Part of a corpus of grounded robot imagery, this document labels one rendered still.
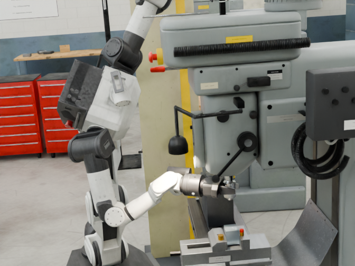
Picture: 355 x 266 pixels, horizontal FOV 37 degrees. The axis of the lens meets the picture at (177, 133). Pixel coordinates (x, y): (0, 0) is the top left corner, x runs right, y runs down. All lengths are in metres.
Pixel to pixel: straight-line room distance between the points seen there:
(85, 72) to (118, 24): 8.74
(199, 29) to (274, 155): 0.52
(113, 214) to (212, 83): 0.65
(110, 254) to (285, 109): 1.31
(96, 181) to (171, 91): 1.70
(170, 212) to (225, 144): 2.11
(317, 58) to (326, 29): 9.72
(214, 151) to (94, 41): 9.15
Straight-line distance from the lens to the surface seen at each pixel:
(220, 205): 2.39
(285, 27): 1.81
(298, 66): 1.86
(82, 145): 2.07
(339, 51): 1.91
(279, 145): 1.89
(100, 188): 2.08
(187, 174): 2.07
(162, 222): 3.96
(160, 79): 3.64
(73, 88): 2.14
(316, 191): 2.24
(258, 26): 1.79
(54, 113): 6.63
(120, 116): 2.11
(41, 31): 11.05
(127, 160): 6.37
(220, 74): 1.79
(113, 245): 2.75
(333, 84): 1.63
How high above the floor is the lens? 2.00
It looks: 16 degrees down
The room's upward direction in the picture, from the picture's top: 4 degrees counter-clockwise
